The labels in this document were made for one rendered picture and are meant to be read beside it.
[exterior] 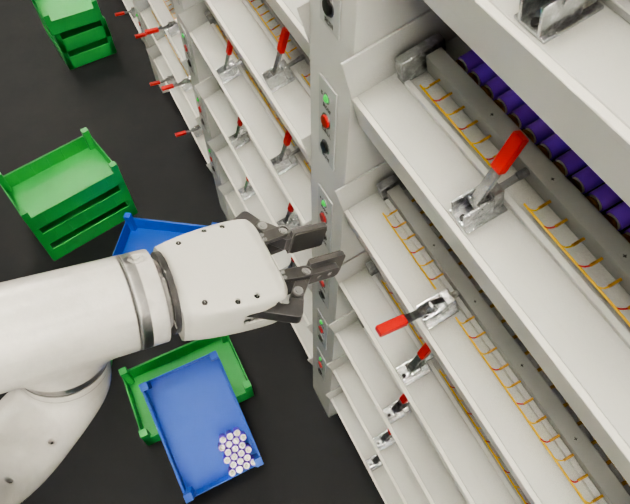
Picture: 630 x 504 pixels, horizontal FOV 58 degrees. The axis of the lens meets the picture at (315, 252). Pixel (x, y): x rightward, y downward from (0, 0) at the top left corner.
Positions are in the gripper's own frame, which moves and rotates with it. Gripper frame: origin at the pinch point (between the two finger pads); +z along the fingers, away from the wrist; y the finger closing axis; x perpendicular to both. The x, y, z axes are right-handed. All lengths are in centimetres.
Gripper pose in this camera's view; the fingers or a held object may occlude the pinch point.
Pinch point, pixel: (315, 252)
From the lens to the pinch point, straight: 56.5
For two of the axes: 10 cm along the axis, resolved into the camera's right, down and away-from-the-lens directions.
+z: 8.7, -2.4, 4.4
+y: 4.5, 7.5, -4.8
